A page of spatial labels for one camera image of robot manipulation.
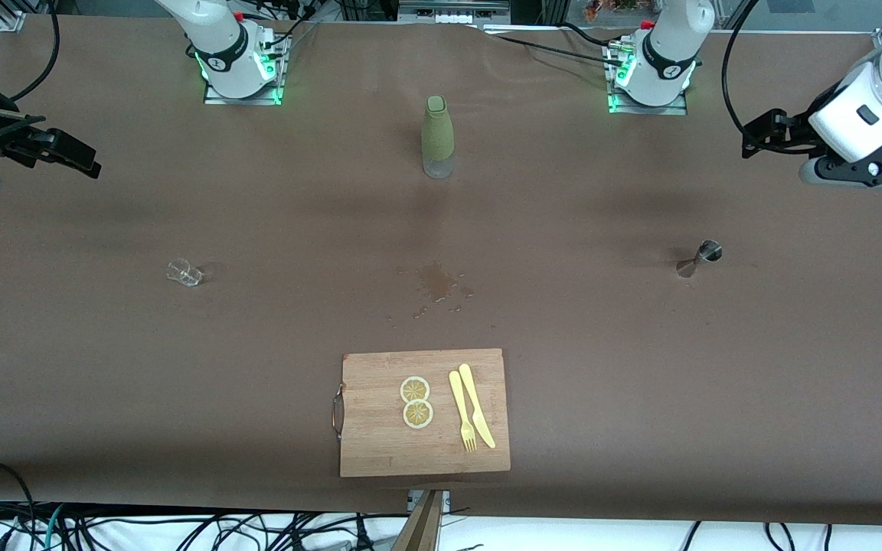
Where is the steel jigger measuring cup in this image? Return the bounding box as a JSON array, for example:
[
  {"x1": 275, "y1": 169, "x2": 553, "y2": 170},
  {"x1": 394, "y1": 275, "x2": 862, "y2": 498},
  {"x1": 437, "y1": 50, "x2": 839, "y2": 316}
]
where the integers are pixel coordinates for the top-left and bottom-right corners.
[{"x1": 676, "y1": 240, "x2": 723, "y2": 278}]

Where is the small clear glass cup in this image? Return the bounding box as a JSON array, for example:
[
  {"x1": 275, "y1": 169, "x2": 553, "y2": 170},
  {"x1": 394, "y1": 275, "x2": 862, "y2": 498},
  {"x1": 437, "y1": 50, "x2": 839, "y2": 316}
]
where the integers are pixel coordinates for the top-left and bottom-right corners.
[{"x1": 167, "y1": 259, "x2": 203, "y2": 289}]

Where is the orange red background object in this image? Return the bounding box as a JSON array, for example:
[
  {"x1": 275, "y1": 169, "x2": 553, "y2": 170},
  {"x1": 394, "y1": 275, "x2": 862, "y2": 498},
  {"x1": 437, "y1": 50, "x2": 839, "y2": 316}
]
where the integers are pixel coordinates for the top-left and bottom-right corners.
[{"x1": 585, "y1": 0, "x2": 656, "y2": 20}]

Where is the brown table cover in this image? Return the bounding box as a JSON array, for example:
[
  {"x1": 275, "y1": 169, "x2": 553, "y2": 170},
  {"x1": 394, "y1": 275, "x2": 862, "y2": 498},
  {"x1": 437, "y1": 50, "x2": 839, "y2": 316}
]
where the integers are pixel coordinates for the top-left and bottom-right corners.
[{"x1": 0, "y1": 14, "x2": 882, "y2": 529}]

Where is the olive green bottle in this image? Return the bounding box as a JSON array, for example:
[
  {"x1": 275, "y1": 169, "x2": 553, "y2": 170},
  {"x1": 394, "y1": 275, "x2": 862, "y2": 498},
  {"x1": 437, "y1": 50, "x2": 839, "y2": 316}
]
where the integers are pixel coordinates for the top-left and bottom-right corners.
[{"x1": 421, "y1": 95, "x2": 456, "y2": 180}]

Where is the grey power strip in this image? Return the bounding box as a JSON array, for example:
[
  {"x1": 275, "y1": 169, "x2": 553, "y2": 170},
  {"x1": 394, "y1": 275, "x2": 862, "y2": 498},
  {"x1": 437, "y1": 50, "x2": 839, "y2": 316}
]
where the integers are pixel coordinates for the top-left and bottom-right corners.
[{"x1": 399, "y1": 0, "x2": 511, "y2": 24}]

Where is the yellow plastic knife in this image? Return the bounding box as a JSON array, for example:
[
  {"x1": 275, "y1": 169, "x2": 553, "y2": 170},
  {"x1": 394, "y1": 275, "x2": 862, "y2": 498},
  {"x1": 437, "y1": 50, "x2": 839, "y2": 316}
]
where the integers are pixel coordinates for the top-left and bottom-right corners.
[{"x1": 459, "y1": 364, "x2": 497, "y2": 449}]

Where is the yellow plastic fork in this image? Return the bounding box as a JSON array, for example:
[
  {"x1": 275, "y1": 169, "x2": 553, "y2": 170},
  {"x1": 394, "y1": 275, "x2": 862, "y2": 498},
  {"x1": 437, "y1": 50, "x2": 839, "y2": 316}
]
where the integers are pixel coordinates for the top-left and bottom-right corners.
[{"x1": 449, "y1": 370, "x2": 478, "y2": 452}]

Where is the wooden cutting board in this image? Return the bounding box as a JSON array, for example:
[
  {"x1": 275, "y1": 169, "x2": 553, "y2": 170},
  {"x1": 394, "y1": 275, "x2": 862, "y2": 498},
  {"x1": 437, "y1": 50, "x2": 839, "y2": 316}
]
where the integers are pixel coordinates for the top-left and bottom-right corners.
[{"x1": 332, "y1": 348, "x2": 511, "y2": 478}]

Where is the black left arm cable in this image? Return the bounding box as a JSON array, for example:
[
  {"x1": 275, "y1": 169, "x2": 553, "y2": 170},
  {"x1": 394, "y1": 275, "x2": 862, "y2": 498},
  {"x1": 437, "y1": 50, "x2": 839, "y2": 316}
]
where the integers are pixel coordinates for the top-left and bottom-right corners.
[{"x1": 720, "y1": 0, "x2": 763, "y2": 154}]

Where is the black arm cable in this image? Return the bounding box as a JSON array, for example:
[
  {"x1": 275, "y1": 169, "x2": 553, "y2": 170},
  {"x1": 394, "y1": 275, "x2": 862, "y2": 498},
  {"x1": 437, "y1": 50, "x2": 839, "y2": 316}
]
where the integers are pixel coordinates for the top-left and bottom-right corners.
[
  {"x1": 720, "y1": 0, "x2": 763, "y2": 154},
  {"x1": 8, "y1": 0, "x2": 60, "y2": 104}
]

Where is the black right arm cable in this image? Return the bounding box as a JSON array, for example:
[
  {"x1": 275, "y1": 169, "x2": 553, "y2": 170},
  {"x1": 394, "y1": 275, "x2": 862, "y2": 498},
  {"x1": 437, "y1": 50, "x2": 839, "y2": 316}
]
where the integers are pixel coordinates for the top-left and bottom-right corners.
[{"x1": 8, "y1": 0, "x2": 60, "y2": 104}]

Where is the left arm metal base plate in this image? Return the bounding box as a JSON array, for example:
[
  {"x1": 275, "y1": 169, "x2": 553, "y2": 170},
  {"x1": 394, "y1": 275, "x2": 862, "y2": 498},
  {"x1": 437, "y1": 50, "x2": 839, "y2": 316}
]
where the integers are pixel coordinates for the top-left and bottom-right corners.
[{"x1": 606, "y1": 38, "x2": 691, "y2": 116}]

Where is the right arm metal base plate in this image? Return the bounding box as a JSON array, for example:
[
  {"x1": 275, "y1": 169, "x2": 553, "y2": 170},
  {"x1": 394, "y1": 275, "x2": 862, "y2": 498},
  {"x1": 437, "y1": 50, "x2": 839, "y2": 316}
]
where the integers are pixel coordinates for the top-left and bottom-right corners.
[{"x1": 204, "y1": 31, "x2": 290, "y2": 106}]

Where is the black base cable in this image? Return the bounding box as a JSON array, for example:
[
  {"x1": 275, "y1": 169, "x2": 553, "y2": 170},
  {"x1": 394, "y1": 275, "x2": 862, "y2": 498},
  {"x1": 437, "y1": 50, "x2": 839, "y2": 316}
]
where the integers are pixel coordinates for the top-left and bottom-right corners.
[{"x1": 479, "y1": 23, "x2": 626, "y2": 70}]

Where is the teal floor cable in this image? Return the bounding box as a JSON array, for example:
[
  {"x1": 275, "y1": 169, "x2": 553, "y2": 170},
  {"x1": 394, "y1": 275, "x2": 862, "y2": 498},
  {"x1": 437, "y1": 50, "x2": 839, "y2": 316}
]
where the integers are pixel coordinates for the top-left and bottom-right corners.
[{"x1": 41, "y1": 504, "x2": 67, "y2": 551}]

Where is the small metal bracket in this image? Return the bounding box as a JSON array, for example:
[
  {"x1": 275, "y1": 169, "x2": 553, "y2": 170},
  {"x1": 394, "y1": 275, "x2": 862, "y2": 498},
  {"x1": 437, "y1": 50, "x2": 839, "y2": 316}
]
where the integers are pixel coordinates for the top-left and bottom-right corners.
[{"x1": 408, "y1": 490, "x2": 451, "y2": 514}]

